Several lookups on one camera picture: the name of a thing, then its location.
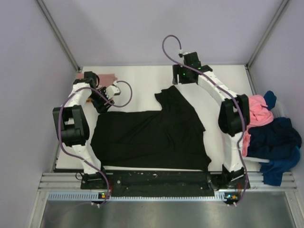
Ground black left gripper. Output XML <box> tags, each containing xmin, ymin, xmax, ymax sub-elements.
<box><xmin>88</xmin><ymin>86</ymin><xmax>114</xmax><ymax>114</ymax></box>

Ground black t shirt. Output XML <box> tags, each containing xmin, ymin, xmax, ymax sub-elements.
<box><xmin>91</xmin><ymin>86</ymin><xmax>211</xmax><ymax>171</ymax></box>

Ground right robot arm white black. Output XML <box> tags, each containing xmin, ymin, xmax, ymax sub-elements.
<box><xmin>172</xmin><ymin>50</ymin><xmax>250</xmax><ymax>188</ymax></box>

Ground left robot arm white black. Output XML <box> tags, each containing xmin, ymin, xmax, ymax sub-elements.
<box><xmin>52</xmin><ymin>71</ymin><xmax>120</xmax><ymax>188</ymax></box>

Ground folded pink t shirt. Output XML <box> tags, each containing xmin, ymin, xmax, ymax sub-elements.
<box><xmin>76</xmin><ymin>71</ymin><xmax>118</xmax><ymax>89</ymax></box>

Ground pink crumpled t shirt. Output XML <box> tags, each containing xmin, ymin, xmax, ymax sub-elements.
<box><xmin>242</xmin><ymin>95</ymin><xmax>274</xmax><ymax>157</ymax></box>

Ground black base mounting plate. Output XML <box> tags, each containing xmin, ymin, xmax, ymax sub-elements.
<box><xmin>80</xmin><ymin>171</ymin><xmax>245</xmax><ymax>197</ymax></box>

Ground white plastic laundry basket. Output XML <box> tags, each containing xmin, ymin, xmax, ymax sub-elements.
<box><xmin>243</xmin><ymin>100</ymin><xmax>286</xmax><ymax>163</ymax></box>

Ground dark blue crumpled t shirt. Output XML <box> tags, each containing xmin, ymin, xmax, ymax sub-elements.
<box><xmin>247</xmin><ymin>90</ymin><xmax>303</xmax><ymax>187</ymax></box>

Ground bright blue crumpled t shirt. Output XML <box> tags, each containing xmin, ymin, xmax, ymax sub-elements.
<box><xmin>275</xmin><ymin>146</ymin><xmax>301</xmax><ymax>173</ymax></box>

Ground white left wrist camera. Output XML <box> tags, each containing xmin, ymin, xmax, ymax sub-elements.
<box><xmin>105</xmin><ymin>81</ymin><xmax>121</xmax><ymax>99</ymax></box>

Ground right aluminium corner post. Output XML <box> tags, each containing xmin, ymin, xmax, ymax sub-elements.
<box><xmin>246</xmin><ymin>0</ymin><xmax>290</xmax><ymax>70</ymax></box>

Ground aluminium corner post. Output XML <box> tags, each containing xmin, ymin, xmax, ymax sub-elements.
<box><xmin>246</xmin><ymin>0</ymin><xmax>290</xmax><ymax>70</ymax></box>
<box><xmin>35</xmin><ymin>0</ymin><xmax>81</xmax><ymax>72</ymax></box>

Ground light blue cable duct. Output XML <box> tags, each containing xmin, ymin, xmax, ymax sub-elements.
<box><xmin>47</xmin><ymin>191</ymin><xmax>239</xmax><ymax>201</ymax></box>

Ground left aluminium corner post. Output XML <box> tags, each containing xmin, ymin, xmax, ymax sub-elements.
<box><xmin>35</xmin><ymin>0</ymin><xmax>81</xmax><ymax>72</ymax></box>

